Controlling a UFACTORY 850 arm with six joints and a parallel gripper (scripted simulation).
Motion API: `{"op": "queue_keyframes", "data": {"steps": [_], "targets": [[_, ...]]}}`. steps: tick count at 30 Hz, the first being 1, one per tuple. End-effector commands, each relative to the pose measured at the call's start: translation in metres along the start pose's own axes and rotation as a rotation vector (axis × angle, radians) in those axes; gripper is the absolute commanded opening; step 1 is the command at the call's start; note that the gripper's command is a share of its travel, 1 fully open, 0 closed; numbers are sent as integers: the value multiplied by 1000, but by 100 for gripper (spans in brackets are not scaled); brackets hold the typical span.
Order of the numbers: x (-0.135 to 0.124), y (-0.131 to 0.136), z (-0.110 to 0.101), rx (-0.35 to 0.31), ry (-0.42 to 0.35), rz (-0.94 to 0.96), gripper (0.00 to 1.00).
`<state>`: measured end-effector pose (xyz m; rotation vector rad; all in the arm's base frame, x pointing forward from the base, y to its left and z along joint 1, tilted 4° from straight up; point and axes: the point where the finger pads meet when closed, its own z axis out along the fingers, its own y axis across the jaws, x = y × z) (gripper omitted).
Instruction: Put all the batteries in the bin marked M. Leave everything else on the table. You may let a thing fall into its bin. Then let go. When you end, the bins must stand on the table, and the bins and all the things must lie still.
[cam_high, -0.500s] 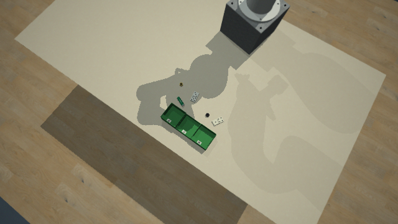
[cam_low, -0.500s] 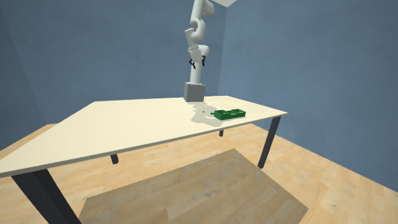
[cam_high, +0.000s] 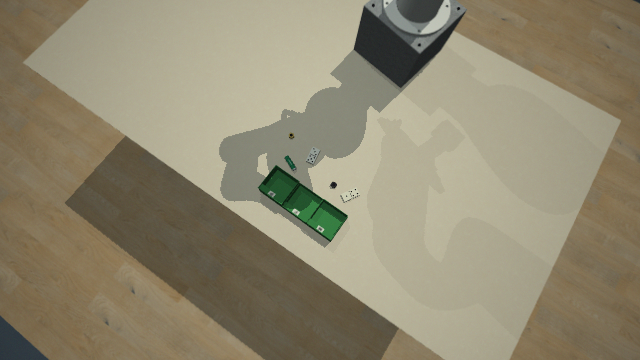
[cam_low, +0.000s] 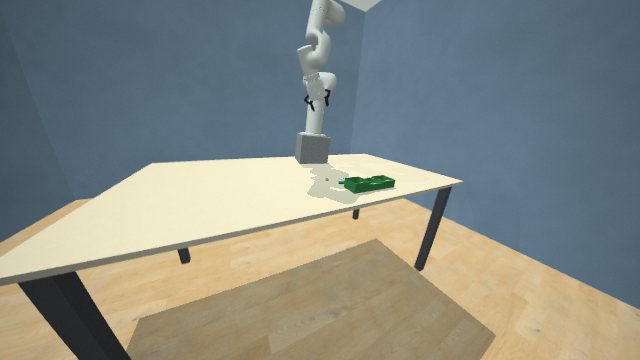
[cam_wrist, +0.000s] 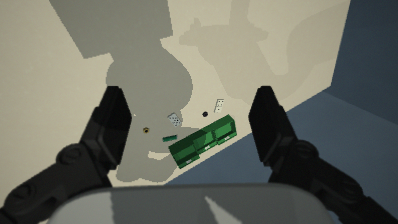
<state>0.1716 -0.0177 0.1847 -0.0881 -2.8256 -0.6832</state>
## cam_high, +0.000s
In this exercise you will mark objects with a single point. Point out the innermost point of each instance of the green aa battery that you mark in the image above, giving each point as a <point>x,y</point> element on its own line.
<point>291,164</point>

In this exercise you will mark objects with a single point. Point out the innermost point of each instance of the green rack of bins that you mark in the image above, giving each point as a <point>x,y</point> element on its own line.
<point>301,202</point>

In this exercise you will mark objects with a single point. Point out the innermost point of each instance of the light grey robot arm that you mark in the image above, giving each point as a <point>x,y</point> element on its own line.
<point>417,17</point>

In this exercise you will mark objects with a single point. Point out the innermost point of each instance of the white domino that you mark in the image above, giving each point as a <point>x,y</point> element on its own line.
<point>312,155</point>
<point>350,194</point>

